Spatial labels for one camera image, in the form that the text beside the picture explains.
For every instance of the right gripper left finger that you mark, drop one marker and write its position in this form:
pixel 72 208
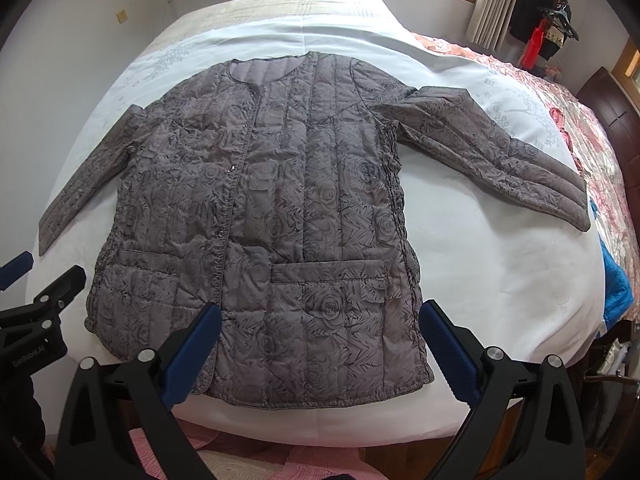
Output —
pixel 105 400

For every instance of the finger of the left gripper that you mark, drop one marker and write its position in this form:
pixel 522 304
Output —
pixel 13 270
pixel 60 293

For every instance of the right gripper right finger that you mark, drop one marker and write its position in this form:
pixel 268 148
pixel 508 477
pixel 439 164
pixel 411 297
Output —
pixel 547 441

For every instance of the grey quilted rose-pattern jacket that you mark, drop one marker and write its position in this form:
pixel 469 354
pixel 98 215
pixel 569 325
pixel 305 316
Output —
pixel 271 189

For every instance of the coat rack with clothes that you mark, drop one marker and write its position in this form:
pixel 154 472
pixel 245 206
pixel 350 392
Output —
pixel 547 24

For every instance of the white embroidered bed sheet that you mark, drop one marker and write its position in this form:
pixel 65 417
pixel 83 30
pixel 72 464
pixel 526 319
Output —
pixel 525 282

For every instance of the blue cloth at bedside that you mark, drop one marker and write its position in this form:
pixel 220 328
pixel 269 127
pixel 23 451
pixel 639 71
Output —
pixel 618 293

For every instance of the pink checked cloth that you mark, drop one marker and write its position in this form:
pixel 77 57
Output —
pixel 232 457

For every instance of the pink floral quilt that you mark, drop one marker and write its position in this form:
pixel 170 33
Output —
pixel 595 158

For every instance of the red hanging bag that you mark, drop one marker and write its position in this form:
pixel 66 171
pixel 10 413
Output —
pixel 533 46

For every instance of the beige striped curtain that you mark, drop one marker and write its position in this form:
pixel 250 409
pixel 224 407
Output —
pixel 488 23

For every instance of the yellow wall socket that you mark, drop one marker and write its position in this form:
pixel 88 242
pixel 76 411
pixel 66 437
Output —
pixel 121 16

